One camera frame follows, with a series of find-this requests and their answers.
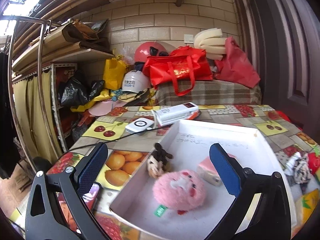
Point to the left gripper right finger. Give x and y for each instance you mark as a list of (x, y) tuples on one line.
[(271, 218)]

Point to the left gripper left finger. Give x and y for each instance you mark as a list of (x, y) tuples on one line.
[(44, 217)]

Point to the pink phone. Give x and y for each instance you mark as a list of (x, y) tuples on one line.
[(91, 197)]

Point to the black white patterned cloth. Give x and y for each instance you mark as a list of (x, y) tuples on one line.
[(297, 168)]

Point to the pink white cake sponge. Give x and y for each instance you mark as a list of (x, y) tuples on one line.
[(207, 171)]

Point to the black plastic bag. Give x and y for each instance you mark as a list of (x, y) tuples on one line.
[(77, 92)]

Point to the pink fluffy plush toy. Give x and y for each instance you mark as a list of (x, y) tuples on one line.
[(181, 191)]

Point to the yellow curtain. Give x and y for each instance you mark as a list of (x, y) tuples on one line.
[(28, 109)]

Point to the white long device box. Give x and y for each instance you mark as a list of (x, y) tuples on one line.
[(170, 115)]

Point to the white helmet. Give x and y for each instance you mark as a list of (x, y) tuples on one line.
[(135, 81)]

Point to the yellow bag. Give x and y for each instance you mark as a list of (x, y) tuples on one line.
[(114, 72)]

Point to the wooden shelf unit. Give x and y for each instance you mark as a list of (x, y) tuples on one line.
[(65, 46)]

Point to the plaid covered bench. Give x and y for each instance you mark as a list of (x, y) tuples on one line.
[(214, 92)]

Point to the red helmet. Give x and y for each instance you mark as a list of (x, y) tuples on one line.
[(148, 49)]

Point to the dark red fabric bag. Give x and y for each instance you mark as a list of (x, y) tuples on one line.
[(235, 66)]

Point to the red tote bag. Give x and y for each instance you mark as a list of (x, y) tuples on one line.
[(183, 67)]

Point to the metal clothes rack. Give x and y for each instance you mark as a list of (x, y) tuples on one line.
[(44, 27)]

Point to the cream foam pile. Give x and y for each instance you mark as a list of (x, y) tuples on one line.
[(212, 41)]

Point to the dark wooden door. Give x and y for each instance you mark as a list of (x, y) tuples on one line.
[(281, 38)]

